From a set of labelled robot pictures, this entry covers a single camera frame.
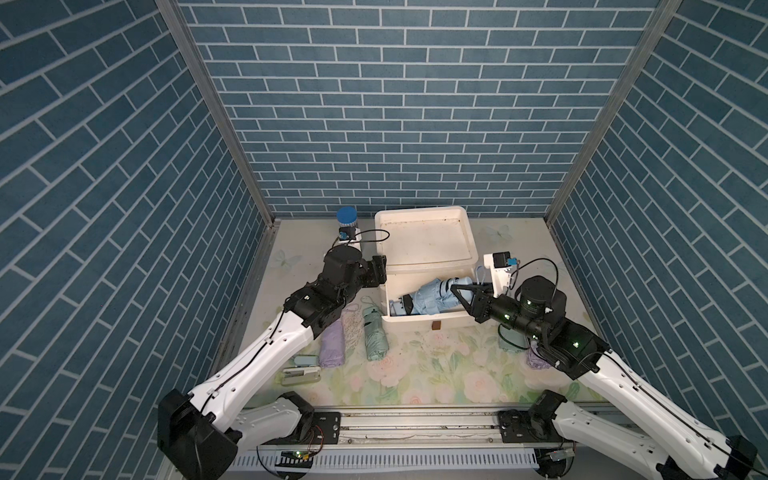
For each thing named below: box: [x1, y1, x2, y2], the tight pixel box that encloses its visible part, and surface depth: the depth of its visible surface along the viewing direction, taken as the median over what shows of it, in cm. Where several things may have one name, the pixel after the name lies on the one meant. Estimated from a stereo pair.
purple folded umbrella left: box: [319, 317, 344, 368], surface depth 88 cm
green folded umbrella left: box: [363, 306, 389, 361], surface depth 86 cm
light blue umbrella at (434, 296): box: [390, 276, 473, 316], surface depth 69 cm
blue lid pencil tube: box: [336, 206, 358, 227], surface depth 98 cm
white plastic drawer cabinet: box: [375, 206, 479, 302], surface depth 86 cm
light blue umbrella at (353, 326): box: [341, 303, 365, 351], surface depth 93 cm
